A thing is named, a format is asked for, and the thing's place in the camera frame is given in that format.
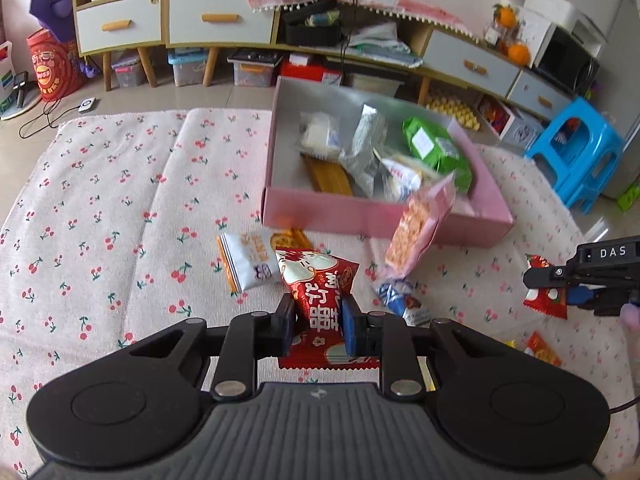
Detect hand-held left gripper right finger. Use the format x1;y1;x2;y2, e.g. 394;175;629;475
341;297;512;402

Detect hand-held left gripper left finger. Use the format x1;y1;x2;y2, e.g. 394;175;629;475
122;292;298;403

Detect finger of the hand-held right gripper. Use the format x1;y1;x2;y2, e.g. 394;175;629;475
565;282;598;311
522;261;583;288

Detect red snack packet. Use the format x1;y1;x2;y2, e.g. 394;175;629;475
274;246;382;372
522;254;569;321

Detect blue white snack packet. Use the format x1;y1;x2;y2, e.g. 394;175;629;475
376;279;433;327

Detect orange snack packet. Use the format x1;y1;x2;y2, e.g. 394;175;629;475
525;331;564;367

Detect white orange cookie packet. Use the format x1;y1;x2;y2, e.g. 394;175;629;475
377;154;426;205
216;229;317;294

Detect pink cardboard box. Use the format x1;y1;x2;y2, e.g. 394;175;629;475
261;76;516;248

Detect pink cracker packet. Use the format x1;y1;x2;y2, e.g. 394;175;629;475
384;174;457;281

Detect green snack packet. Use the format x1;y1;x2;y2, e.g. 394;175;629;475
402;116;474;195

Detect silver long snack packet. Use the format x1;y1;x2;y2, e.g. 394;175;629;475
339;104;390;198

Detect blue plastic stool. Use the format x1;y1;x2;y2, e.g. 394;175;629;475
525;96;626;211

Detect white printed box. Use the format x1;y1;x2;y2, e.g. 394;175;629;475
475;94;546;143

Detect small white drawer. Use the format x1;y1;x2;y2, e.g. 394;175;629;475
510;69;576;120

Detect yellow egg tray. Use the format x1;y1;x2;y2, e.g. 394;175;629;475
425;97;481;131

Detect white refrigerator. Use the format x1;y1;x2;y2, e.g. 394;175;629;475
600;0;640;201

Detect cherry print tablecloth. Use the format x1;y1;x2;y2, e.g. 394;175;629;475
0;107;640;480

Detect black microwave oven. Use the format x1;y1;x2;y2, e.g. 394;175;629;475
532;25;601;98

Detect white storage bin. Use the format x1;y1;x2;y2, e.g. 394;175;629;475
345;70;408;98

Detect red cardboard box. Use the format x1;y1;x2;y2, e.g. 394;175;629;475
280;57;346;86

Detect low wooden cabinet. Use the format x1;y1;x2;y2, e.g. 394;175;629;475
272;0;581;121

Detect clear storage bin black lid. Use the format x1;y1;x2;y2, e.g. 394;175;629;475
227;50;283;87

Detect white foam box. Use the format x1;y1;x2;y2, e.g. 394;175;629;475
522;0;608;43

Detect clear storage bin blue lid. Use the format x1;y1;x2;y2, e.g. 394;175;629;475
167;47;208;87

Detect pile of folded papers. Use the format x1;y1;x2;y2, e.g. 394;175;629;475
347;20;423;68

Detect black case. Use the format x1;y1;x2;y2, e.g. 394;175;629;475
282;0;346;47

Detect clear storage bin pink contents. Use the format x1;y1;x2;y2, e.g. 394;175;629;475
111;50;146;88

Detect red printed drum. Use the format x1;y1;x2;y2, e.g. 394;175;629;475
27;27;86;102

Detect phone stand round base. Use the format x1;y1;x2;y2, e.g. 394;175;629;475
0;72;43;121

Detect white shopping bag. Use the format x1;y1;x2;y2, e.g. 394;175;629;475
0;40;16;116

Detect purple dish-shaped object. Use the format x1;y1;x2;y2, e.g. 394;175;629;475
30;0;76;43

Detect white drawer wooden handle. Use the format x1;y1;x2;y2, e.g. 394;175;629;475
76;0;163;55
167;0;275;47
424;29;521;97

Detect black hanging cable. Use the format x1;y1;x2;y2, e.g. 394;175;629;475
335;0;361;86

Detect black floor cable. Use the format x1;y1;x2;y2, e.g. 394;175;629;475
19;100;83;138

